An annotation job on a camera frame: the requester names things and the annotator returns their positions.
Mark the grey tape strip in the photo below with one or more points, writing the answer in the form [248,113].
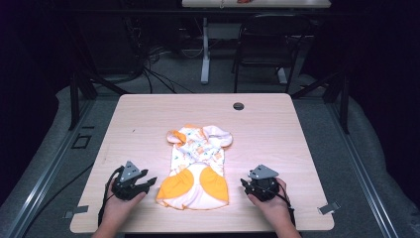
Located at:
[77,210]
[328,208]

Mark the white background table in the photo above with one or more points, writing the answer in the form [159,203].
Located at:
[205,59]

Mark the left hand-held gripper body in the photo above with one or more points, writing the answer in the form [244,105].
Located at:
[127,190]

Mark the person's left hand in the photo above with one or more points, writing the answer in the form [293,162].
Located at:
[117,211]

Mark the black chair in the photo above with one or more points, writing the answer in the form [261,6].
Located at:
[274,23]

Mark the person's right hand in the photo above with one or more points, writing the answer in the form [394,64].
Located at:
[275,210]

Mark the black metal stand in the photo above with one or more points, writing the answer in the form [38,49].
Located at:
[74,99]
[345,99]

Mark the red object on background table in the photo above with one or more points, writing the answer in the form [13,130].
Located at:
[244,1]

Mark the aluminium floor rail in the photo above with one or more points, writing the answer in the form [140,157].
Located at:
[363,175]
[46,172]

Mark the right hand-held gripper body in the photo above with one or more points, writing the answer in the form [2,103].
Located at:
[264,189]

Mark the orange and white baby garment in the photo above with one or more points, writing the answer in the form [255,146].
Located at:
[198,165]

